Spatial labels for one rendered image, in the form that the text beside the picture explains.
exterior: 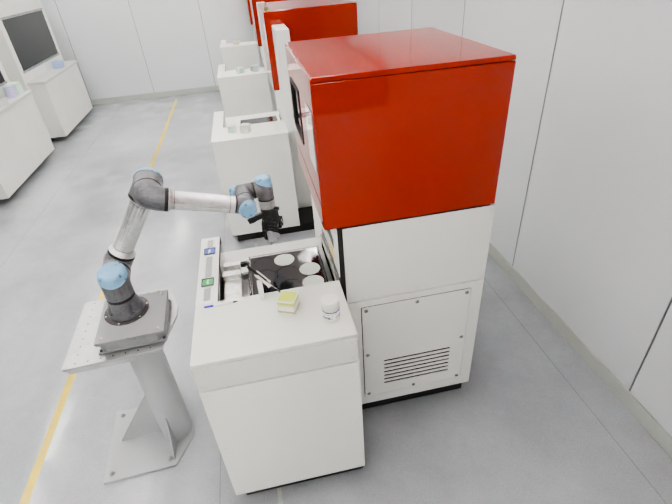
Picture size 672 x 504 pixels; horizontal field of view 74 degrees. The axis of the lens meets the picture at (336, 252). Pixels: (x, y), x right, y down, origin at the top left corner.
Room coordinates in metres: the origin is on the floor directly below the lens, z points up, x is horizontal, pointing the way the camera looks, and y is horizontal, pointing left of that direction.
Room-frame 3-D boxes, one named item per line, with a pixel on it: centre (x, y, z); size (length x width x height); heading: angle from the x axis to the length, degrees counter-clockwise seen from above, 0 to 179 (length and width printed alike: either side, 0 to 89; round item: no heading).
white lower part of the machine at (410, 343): (2.01, -0.29, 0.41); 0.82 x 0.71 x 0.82; 9
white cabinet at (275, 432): (1.63, 0.33, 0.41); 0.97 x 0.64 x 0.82; 9
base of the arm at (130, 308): (1.55, 0.95, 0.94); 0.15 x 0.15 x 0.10
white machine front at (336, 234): (1.95, 0.05, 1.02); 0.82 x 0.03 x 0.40; 9
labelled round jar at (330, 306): (1.31, 0.04, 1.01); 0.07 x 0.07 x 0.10
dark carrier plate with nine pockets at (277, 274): (1.73, 0.24, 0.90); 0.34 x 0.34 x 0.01; 9
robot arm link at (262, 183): (1.85, 0.31, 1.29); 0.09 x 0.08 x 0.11; 106
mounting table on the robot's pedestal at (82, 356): (1.54, 0.98, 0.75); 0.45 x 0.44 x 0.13; 101
